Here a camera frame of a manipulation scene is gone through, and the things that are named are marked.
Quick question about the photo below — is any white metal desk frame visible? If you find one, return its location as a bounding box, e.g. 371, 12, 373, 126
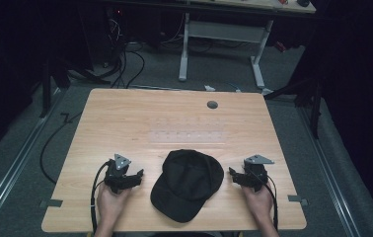
178, 12, 275, 91

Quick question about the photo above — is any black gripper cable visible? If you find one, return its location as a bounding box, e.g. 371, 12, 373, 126
249, 169, 279, 231
90, 159, 112, 235

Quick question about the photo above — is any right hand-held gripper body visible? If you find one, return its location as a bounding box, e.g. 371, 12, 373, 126
242, 154, 275, 193

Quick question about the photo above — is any black baseball cap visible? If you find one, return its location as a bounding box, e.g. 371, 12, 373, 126
150, 148, 225, 224

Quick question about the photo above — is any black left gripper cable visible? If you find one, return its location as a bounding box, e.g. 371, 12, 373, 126
90, 159, 112, 235

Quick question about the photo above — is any metal floor rail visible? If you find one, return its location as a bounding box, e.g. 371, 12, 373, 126
0, 86, 64, 231
297, 106, 362, 237

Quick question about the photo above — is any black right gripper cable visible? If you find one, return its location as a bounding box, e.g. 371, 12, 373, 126
249, 169, 279, 231

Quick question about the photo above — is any bundle of black floor cables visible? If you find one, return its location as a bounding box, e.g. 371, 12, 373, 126
93, 19, 147, 90

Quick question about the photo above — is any grey tape strip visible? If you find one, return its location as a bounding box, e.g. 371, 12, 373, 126
287, 195, 309, 207
39, 198, 64, 209

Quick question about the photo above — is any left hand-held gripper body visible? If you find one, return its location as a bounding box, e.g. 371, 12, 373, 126
104, 153, 133, 195

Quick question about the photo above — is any person's right hand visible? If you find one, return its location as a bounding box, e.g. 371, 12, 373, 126
241, 185, 275, 223

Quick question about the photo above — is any black floor cable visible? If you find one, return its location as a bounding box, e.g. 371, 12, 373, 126
38, 112, 84, 186

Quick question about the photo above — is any black metal stand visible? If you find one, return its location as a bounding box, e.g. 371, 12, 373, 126
38, 55, 112, 119
263, 77, 323, 140

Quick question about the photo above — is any person's left hand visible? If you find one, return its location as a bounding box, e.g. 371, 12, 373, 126
96, 182, 132, 229

